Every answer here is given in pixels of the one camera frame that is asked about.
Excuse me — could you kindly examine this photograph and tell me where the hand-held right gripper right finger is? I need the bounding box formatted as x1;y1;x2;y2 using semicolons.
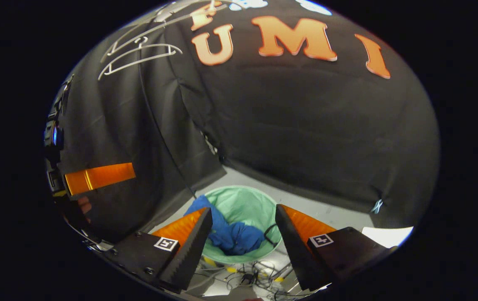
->
275;204;395;291

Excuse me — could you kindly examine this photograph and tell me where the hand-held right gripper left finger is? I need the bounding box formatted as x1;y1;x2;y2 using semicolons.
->
110;207;214;294

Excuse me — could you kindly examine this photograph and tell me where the blue corduroy jacket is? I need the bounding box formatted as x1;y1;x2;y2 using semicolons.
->
184;195;266;256

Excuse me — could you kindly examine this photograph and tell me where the green laundry hamper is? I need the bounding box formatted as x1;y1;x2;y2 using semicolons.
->
197;186;284;265

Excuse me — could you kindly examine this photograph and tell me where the white jacket hanger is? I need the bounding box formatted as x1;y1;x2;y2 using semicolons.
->
101;2;227;63

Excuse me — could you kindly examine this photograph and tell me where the white empty hanger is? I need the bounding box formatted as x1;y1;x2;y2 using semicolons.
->
98;36;183;81

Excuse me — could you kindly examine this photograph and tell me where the plain black backdrop cloth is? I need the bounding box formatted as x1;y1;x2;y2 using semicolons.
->
55;19;227;245

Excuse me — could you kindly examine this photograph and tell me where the tangle of black floor cables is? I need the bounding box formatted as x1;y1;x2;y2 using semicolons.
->
197;259;306;298

